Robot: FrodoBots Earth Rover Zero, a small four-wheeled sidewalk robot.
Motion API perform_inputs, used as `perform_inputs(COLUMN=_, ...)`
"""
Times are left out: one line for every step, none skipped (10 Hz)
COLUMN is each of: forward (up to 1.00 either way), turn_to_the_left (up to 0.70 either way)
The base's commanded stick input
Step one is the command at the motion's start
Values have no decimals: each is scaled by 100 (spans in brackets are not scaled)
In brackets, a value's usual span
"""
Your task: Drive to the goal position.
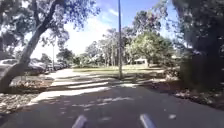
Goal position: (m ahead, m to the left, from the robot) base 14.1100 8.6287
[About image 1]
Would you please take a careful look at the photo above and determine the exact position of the row of parked cars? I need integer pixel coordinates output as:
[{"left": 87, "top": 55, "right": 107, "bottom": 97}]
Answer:
[{"left": 0, "top": 58, "right": 69, "bottom": 78}]

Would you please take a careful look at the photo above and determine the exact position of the dark dense tree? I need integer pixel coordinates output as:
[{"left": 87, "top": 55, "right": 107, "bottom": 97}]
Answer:
[{"left": 156, "top": 0, "right": 224, "bottom": 93}]

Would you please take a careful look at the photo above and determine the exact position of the group of trees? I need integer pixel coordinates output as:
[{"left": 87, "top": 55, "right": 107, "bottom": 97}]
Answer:
[{"left": 56, "top": 9, "right": 178, "bottom": 68}]

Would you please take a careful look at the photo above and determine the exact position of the grass lawn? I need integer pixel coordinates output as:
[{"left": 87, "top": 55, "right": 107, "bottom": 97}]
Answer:
[{"left": 72, "top": 64, "right": 167, "bottom": 80}]

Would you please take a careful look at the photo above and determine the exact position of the large leaning tree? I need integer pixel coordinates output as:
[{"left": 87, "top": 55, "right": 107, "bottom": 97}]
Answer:
[{"left": 0, "top": 0, "right": 101, "bottom": 93}]

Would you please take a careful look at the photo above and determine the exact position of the leaf-littered dirt verge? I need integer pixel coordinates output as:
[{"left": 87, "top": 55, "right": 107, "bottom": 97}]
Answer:
[{"left": 139, "top": 77, "right": 224, "bottom": 111}]

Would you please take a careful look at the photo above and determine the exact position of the small pale building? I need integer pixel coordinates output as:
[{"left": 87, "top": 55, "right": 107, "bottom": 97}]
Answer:
[{"left": 133, "top": 58, "right": 149, "bottom": 66}]

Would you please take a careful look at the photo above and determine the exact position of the tall thin pole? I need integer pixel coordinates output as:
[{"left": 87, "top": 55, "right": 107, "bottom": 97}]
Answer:
[{"left": 117, "top": 0, "right": 123, "bottom": 80}]

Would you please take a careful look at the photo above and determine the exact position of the leaf-littered dirt strip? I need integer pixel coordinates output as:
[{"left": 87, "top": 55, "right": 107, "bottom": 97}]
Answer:
[{"left": 0, "top": 73, "right": 55, "bottom": 116}]

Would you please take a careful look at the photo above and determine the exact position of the grey paved path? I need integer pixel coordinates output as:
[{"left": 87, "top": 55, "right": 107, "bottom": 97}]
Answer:
[{"left": 0, "top": 68, "right": 224, "bottom": 128}]

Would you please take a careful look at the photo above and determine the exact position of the robot's own part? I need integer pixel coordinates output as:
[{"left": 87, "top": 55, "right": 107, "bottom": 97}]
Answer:
[
  {"left": 139, "top": 113, "right": 157, "bottom": 128},
  {"left": 71, "top": 115, "right": 88, "bottom": 128}
]

